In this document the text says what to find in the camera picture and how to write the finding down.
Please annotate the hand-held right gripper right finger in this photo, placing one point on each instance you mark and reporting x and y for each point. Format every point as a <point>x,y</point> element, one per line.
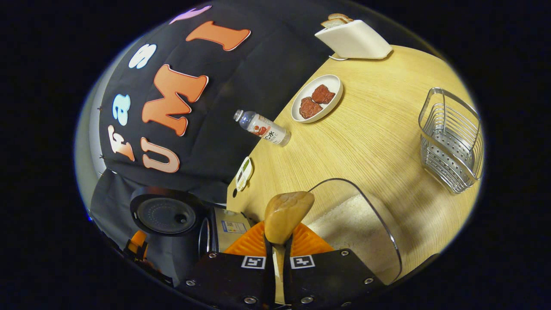
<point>327,275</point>

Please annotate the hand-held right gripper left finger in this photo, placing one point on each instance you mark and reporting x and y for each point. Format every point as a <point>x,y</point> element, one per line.
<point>228,275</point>

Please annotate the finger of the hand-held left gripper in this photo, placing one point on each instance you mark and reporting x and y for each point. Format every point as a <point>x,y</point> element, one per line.
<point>138,243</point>

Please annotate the black rice cooker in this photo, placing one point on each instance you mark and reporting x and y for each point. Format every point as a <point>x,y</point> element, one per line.
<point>165,213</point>

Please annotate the wooden spoon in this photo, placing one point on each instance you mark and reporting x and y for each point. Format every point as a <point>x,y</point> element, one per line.
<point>286,215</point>

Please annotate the clear plastic rice container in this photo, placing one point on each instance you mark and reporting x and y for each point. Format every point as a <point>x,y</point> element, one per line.
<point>331,189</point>

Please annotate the white divided bean dish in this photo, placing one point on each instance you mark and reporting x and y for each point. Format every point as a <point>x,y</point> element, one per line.
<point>244,174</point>

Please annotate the clear plastic drink bottle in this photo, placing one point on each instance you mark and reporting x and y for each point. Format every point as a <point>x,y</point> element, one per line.
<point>264,128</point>

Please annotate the red meat piece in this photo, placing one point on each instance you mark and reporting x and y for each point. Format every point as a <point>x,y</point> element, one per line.
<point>323,94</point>
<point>310,107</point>

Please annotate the white round plate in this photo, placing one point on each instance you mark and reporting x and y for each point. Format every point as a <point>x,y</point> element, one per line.
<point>333,101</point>

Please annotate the white toaster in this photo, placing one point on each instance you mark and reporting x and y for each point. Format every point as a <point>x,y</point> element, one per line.
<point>355,41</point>

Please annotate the toasted bread slice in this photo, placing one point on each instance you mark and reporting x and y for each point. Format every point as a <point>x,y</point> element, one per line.
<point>332,23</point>
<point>341,17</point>

